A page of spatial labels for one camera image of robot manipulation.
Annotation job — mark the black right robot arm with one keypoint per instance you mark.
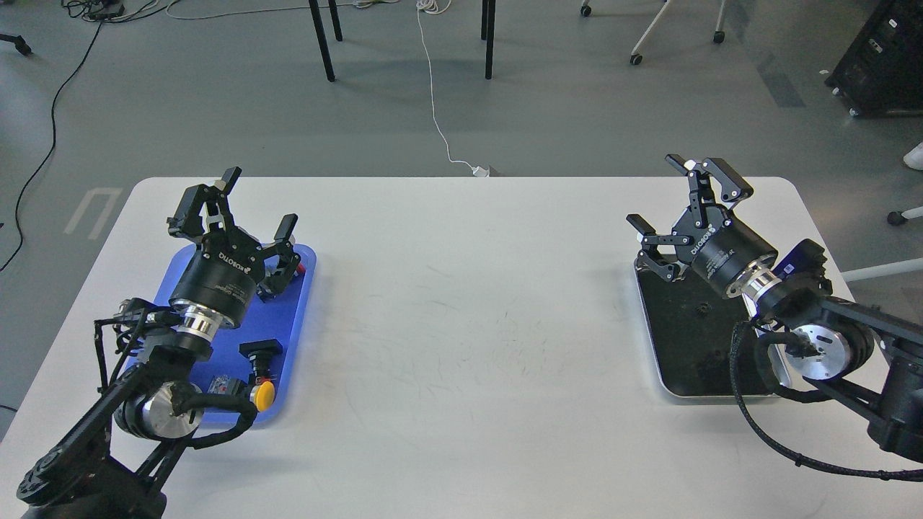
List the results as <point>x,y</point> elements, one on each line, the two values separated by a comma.
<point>812,346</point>

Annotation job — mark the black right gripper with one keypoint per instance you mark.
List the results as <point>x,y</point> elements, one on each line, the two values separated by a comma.
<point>709,239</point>

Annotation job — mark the black industrial part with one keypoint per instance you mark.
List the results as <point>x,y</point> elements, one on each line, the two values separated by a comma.
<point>260,354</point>

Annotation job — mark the silver metal tray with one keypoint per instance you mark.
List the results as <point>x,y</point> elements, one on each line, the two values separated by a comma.
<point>692,353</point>

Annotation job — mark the yellow push button switch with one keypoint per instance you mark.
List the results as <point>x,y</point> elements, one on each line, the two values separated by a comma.
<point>262,393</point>

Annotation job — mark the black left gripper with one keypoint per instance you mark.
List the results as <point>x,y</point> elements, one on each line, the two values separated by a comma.
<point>222,274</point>

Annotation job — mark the black equipment case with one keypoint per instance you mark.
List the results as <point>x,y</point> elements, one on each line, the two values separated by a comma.
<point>881,72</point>

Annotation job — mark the blue plastic tray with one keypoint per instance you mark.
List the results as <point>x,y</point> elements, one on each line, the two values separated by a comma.
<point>280,318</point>

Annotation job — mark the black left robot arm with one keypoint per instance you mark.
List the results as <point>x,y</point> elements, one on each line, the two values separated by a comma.
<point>115,461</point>

